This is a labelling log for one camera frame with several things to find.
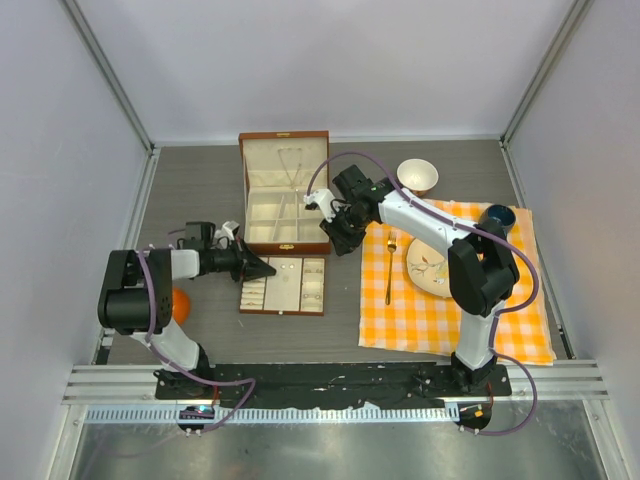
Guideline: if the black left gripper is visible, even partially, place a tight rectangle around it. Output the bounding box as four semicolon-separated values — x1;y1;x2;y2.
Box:
206;236;275;284

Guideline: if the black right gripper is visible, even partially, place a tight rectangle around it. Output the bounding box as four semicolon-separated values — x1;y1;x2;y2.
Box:
320;206;372;257

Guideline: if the brown jewelry tray insert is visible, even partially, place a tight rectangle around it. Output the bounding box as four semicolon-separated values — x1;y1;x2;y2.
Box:
239;256;326;316

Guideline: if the brown jewelry box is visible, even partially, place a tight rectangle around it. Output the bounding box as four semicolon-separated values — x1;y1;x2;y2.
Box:
238;130;331;255

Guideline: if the silver chain necklace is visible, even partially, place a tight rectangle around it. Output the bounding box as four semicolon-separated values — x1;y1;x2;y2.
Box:
278;147;305;192

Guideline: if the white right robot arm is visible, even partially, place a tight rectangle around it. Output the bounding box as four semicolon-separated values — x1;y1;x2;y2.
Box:
304;165;520;395

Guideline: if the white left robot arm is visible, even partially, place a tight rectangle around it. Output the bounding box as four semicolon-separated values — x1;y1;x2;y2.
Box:
97;221;276;399

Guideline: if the gold fork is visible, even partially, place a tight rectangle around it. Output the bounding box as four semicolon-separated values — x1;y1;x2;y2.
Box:
385;230;397;306

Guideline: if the orange upturned bowl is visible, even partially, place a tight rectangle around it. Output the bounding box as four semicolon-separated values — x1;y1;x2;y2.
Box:
172;288;191;326

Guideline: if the yellow checkered cloth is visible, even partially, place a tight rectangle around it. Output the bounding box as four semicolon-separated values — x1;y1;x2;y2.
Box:
359;223;556;365

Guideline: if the decorated ceramic plate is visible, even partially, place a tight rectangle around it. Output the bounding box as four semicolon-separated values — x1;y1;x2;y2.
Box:
405;239;451;298

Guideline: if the white ceramic bowl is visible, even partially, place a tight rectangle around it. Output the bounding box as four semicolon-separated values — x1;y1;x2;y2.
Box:
396;158;439;197

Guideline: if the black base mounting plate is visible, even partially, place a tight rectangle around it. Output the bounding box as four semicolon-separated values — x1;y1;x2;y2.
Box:
154;362;512;410

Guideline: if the dark blue mug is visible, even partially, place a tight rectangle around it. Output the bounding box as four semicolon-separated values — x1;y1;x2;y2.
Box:
478;204;517;236

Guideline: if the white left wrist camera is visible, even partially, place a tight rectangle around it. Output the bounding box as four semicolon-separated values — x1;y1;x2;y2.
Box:
214;220;240;249

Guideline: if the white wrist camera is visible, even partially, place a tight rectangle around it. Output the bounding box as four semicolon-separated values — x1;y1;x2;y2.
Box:
303;189;336;223
214;220;240;249

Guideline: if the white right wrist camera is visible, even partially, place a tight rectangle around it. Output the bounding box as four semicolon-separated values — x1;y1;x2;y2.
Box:
303;189;336;223

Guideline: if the white slotted cable duct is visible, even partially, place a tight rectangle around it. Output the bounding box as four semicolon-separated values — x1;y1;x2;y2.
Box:
85;404;459;427

